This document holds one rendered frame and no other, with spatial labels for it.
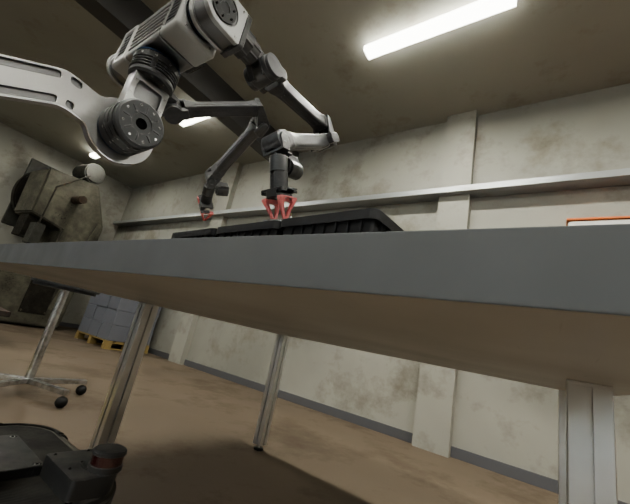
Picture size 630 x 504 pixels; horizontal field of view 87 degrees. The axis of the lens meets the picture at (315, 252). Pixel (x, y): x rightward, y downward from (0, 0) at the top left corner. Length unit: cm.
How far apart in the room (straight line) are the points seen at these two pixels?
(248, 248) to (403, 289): 13
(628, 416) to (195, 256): 320
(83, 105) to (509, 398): 323
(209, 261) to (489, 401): 313
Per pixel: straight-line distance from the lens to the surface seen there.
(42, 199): 736
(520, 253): 19
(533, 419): 330
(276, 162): 105
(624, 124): 407
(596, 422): 75
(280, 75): 121
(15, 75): 119
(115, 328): 587
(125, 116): 112
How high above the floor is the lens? 62
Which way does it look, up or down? 16 degrees up
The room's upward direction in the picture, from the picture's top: 12 degrees clockwise
